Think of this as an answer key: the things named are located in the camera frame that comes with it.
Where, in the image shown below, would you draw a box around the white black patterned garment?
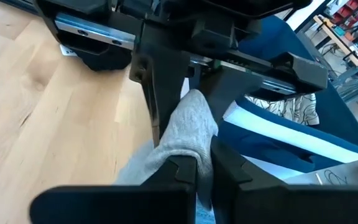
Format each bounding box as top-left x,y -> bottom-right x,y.
244,92 -> 320,126

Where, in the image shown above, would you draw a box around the wooden workbench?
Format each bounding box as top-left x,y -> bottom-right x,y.
312,14 -> 358,76

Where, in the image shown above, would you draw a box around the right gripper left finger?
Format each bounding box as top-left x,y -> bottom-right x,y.
29,154 -> 198,224

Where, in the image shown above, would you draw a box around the light grey garment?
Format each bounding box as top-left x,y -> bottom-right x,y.
113,88 -> 220,224

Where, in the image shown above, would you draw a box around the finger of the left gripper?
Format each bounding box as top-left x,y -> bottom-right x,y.
129,24 -> 193,147
188,60 -> 264,125

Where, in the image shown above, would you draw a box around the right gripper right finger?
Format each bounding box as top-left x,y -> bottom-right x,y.
209,136 -> 358,224

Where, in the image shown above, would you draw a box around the navy white striped fabric bin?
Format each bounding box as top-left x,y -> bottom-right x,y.
218,15 -> 358,175

